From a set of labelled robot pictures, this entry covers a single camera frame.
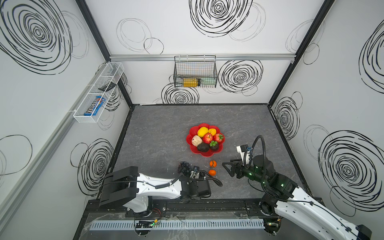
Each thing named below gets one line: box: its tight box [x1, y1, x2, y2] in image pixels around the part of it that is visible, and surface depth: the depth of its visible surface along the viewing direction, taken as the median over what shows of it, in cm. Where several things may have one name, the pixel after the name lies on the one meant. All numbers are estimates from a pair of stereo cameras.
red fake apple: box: [202, 132, 214, 145], surface depth 96 cm
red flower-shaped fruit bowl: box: [186, 123, 225, 157], surface depth 96 cm
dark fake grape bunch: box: [177, 161, 192, 177], surface depth 84 cm
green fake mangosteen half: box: [209, 140, 219, 151], surface depth 93 cm
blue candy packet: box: [84, 96, 106, 116], surface depth 72 cm
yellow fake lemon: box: [197, 126, 209, 138], surface depth 101 cm
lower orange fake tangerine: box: [208, 169, 217, 176], surface depth 85 cm
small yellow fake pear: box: [208, 128, 217, 136], surface depth 101 cm
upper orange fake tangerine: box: [209, 160, 217, 168], surface depth 88 cm
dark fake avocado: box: [197, 142, 210, 153], surface depth 93 cm
